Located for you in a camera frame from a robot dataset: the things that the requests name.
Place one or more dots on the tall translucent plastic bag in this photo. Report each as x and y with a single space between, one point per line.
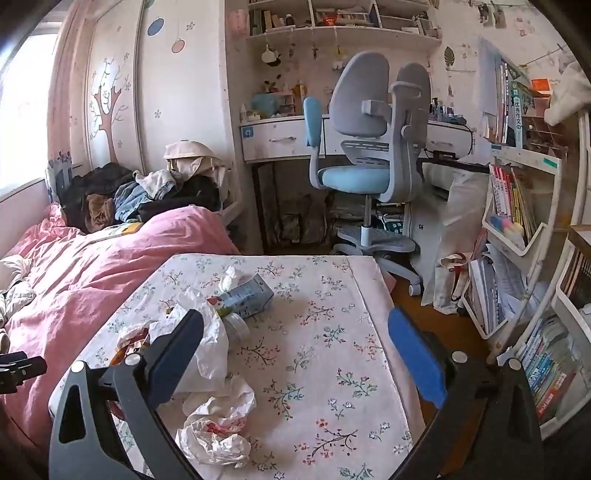
461 217

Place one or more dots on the white bookshelf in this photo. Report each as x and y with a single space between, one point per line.
561 295

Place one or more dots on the camouflage bag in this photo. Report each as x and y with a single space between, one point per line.
300 217

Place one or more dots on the yellow book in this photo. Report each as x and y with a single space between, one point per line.
120 229

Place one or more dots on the window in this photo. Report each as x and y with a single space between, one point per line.
23 115

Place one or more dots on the white desk with drawers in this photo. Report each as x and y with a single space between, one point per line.
281 138

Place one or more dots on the white rolling book cart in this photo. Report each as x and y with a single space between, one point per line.
526 159

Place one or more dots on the crumpled white tissue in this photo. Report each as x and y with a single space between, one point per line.
229 278

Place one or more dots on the beige cloth bag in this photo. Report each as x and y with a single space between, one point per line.
191 154

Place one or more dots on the orange snack wrapper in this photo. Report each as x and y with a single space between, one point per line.
131 347

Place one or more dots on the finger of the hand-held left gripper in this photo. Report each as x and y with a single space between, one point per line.
21 374

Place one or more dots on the row of red books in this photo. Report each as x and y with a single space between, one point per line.
505 194

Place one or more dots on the blue denim jeans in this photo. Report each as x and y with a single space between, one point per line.
129 198

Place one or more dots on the brown wooden organizer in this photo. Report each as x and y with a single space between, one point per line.
549 134

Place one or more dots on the white plush cloth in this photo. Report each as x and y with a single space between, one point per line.
570 94

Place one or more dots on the white tote bag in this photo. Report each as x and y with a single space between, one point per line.
450 286

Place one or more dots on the white red-print plastic bag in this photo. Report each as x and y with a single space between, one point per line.
212 441

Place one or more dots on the clear plastic bottle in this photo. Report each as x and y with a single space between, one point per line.
236 326

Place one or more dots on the pink duvet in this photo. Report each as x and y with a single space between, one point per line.
92 277

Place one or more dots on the pink curtain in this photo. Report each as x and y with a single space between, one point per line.
69 83

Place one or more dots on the blue desk container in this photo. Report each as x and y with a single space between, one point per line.
265 105

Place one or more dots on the blue milk carton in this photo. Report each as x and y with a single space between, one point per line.
247 295

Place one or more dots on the row of blue books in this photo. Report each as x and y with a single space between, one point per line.
547 364

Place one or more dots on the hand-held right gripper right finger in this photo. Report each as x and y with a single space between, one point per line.
415 355

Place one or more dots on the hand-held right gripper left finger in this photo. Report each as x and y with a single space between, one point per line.
175 355

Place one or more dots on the dark clothes pile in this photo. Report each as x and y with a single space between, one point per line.
92 182

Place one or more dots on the white patterned cloth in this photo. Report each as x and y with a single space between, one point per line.
14 286

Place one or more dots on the white garment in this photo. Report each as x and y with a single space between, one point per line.
154 182

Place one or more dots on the blue grey desk chair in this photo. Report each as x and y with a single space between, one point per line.
364 124

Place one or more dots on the white bed frame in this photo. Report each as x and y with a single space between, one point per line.
233 212

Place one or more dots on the white wall shelf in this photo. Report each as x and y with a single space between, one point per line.
341 37

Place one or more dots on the large white plastic bag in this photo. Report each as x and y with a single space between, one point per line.
210 344

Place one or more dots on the black garment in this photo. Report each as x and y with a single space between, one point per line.
184 198

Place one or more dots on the brown garment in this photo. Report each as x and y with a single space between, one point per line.
99 210

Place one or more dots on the upright tall books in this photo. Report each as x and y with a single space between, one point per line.
512 106

